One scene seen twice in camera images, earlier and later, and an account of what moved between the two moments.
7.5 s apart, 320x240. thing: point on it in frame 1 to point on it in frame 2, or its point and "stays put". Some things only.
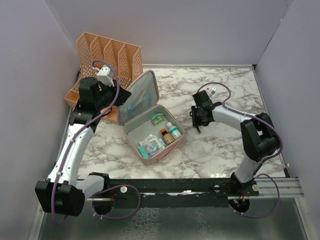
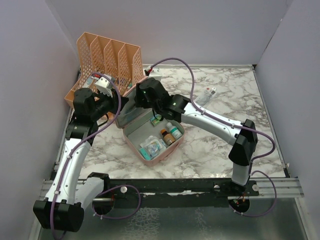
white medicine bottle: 175,132 stays put
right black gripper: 196,121 to 139,100
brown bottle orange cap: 167,137 stays put
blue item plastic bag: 143,151 stays put
